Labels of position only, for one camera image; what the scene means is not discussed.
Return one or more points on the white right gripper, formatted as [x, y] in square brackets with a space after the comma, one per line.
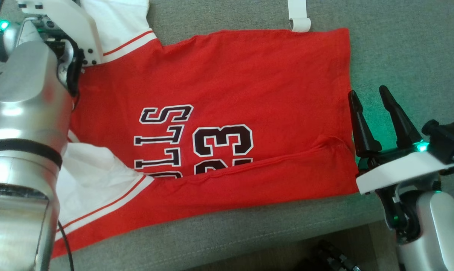
[396, 171]

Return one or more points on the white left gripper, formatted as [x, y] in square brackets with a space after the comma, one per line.
[68, 22]

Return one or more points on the red jersey with white sleeves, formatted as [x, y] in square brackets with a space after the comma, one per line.
[249, 82]

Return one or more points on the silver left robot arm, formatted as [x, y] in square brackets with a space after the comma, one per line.
[23, 124]

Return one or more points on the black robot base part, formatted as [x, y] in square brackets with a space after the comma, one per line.
[332, 259]

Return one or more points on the large grey sofa chaise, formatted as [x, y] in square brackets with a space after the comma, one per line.
[400, 45]

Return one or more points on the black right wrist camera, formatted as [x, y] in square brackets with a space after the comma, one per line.
[447, 139]

